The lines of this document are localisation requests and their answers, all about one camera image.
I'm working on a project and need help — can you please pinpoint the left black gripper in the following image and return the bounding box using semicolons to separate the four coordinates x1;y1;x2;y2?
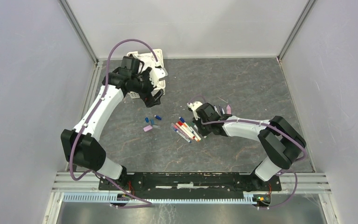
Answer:
131;68;164;108

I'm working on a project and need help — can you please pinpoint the pink highlighter cap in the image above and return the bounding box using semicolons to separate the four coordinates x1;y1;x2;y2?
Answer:
143;125;153;132

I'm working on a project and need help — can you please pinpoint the pink highlighter pen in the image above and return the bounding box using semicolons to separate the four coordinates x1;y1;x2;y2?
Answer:
226;105;232;114

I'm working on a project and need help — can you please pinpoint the blue cap white marker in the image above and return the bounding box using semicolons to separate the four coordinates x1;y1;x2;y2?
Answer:
219;105;225;114

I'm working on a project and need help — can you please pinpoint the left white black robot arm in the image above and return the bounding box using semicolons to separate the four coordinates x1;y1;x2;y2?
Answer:
61;55;166;190

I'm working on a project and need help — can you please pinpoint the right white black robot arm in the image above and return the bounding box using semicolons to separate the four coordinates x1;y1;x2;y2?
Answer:
187;101;307;190

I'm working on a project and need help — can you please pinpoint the grey blue pen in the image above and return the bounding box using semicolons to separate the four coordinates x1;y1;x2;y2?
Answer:
171;123;192;143

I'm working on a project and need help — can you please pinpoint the green cap white marker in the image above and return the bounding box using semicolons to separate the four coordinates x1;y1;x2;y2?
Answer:
187;122;201;140

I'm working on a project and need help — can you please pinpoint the red cap white marker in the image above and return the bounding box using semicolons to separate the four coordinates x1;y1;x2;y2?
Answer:
178;121;200;142

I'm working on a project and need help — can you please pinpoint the white crumpled cloth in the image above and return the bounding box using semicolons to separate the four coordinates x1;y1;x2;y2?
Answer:
133;51;164;68

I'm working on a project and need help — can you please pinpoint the white plastic basket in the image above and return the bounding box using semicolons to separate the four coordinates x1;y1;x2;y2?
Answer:
127;49;168;96

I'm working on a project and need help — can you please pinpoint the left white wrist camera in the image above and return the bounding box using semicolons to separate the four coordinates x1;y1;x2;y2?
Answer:
150;66;168;89

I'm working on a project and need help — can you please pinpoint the black mounting base plate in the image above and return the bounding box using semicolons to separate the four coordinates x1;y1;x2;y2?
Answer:
116;172;282;200

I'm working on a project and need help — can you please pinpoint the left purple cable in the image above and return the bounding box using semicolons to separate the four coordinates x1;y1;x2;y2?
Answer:
69;38;159;209

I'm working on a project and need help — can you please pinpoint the purple cable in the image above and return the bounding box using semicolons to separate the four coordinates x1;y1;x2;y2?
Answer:
69;38;159;209
187;95;308;210

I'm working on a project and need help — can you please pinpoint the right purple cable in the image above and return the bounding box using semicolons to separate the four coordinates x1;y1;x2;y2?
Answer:
187;95;308;210

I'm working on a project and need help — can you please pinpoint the white slotted cable duct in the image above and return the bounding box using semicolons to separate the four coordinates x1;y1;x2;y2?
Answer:
62;192;256;205

